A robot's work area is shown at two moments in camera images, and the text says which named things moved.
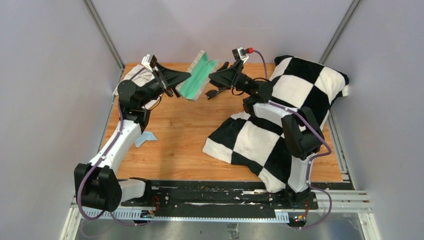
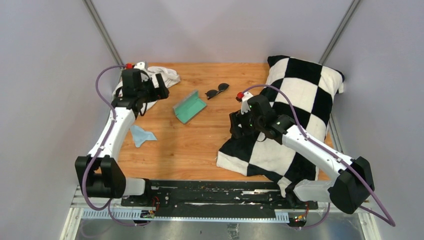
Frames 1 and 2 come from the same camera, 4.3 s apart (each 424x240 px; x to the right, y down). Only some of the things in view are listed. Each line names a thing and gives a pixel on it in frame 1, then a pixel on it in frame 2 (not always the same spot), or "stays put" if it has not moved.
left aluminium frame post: [91, 8] stays put
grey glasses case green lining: [200, 69] → [188, 107]
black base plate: [210, 194] stays put
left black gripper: [170, 79] → [157, 93]
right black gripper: [227, 79] → [237, 118]
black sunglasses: [212, 93] stays put
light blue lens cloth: [146, 135] stays put
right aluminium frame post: [340, 32] stays put
